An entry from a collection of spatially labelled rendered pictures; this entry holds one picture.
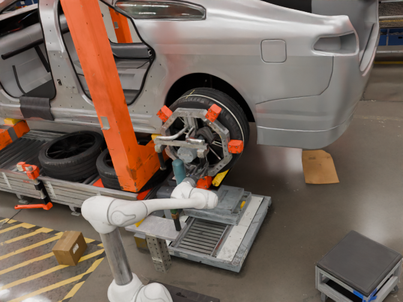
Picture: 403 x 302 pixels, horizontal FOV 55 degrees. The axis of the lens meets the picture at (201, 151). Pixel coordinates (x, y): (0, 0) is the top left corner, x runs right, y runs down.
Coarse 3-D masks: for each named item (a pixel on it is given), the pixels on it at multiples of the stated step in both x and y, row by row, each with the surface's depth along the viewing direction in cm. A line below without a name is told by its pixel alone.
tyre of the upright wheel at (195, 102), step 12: (192, 96) 280; (204, 96) 278; (216, 96) 280; (228, 96) 286; (204, 108) 275; (228, 108) 277; (240, 108) 286; (228, 120) 272; (240, 120) 281; (240, 132) 280; (228, 168) 296
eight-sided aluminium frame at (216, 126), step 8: (176, 112) 277; (184, 112) 274; (192, 112) 271; (200, 112) 269; (168, 120) 285; (208, 120) 269; (216, 120) 272; (168, 128) 295; (216, 128) 269; (224, 128) 272; (224, 136) 269; (224, 144) 274; (168, 152) 302; (176, 152) 305; (224, 152) 278; (224, 160) 281; (200, 168) 302; (208, 168) 299; (216, 168) 290
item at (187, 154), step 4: (200, 136) 286; (180, 148) 274; (184, 148) 272; (188, 148) 272; (192, 148) 274; (180, 152) 276; (184, 152) 274; (188, 152) 273; (192, 152) 272; (196, 152) 276; (180, 156) 278; (184, 156) 277; (188, 156) 275; (192, 156) 273; (196, 156) 278; (184, 160) 278; (188, 160) 276; (192, 160) 275
